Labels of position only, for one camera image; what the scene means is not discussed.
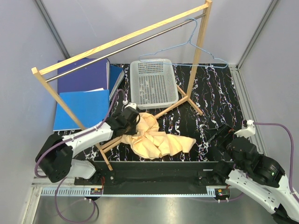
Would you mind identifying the blue upright binder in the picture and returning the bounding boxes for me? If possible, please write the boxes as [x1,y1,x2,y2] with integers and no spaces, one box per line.
[109,65,125,101]

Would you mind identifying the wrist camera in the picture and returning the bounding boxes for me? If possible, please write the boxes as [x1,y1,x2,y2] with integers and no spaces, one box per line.
[234,119,256,138]
[123,100,137,110]

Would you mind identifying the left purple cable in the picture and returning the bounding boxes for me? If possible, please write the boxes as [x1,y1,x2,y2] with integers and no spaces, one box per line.
[34,88,128,222]

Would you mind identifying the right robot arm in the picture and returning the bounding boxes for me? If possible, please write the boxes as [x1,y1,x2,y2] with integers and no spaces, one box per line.
[207,120,299,224]

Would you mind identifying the black marbled table mat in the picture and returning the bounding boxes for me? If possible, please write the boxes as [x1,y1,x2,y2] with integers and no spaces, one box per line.
[75,64,244,162]

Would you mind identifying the blue folder with papers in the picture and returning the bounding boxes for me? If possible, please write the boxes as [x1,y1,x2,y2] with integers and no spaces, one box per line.
[53,90,109,131]

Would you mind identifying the white plastic basket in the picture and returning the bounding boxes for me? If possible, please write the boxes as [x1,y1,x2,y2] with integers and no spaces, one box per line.
[129,59,178,110]

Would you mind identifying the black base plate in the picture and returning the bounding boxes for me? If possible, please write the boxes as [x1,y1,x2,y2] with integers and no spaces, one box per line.
[75,161,233,186]

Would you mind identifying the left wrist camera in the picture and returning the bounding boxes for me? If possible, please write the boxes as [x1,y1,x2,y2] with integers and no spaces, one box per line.
[123,100,137,110]

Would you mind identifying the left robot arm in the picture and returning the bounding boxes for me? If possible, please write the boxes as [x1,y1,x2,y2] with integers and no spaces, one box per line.
[35,106,141,185]

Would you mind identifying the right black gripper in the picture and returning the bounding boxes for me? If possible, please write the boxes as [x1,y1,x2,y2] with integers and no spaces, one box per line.
[202,122,245,170]

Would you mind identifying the purple ring binder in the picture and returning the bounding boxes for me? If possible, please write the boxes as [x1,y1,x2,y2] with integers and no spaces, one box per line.
[57,58,110,94]

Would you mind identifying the wooden clothes rack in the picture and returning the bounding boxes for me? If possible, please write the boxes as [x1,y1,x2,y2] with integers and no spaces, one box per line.
[31,0,213,171]

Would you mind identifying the beige t shirt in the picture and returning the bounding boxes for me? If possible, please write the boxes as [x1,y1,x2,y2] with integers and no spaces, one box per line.
[121,112,196,160]

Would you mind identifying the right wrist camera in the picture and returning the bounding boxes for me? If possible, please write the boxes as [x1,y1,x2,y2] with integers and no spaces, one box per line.
[234,119,256,138]

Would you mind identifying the light blue wire hanger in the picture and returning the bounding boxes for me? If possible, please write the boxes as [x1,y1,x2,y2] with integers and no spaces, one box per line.
[138,18,228,69]

